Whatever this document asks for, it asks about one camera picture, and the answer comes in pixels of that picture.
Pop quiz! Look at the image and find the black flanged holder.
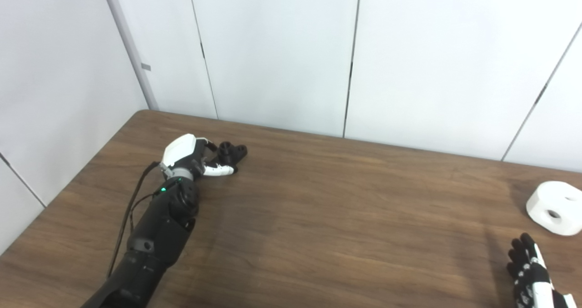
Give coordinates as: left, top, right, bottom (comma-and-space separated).
217, 142, 248, 173

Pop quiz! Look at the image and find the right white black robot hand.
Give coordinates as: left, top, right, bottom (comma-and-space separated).
507, 233, 582, 308

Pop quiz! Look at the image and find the round white piece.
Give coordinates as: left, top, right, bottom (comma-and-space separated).
526, 181, 582, 236

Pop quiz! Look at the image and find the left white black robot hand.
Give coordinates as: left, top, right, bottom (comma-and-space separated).
159, 134, 239, 182

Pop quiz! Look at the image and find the gray wall corner post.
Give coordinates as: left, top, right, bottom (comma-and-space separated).
99, 0, 160, 112

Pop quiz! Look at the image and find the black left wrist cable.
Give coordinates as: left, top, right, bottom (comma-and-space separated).
107, 161, 162, 279

